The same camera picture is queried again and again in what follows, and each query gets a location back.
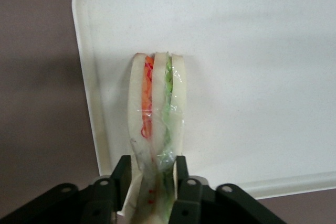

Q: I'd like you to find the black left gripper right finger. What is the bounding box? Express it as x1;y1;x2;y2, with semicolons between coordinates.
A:
167;155;290;224

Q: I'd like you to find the beige plastic tray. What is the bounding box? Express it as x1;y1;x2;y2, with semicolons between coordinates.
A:
71;0;336;200

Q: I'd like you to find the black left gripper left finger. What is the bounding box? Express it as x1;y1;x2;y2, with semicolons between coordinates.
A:
0;155;132;224

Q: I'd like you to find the plastic-wrapped triangle sandwich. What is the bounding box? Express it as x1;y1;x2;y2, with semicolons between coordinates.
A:
122;50;188;224

